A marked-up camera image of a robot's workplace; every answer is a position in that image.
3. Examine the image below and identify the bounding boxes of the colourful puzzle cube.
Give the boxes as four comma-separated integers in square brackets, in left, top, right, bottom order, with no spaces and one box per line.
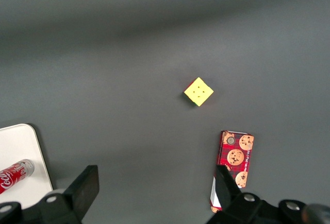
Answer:
[183,77,215,108]

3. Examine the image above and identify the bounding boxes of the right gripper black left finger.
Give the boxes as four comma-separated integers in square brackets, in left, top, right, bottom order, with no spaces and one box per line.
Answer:
[38,165,101,224]

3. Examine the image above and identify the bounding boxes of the red cookie box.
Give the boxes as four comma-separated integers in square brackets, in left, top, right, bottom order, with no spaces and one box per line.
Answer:
[210,130,255,213]

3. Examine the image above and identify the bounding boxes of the red coke bottle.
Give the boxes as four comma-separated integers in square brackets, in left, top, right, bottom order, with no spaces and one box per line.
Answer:
[0,159,36,196]

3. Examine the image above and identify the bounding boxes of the pale pink plastic tray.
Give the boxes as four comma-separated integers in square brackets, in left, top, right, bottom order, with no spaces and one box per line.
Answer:
[0,123,54,205]

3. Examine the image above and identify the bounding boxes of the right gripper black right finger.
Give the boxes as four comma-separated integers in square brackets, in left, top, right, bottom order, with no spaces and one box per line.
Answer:
[206,165,279,224]

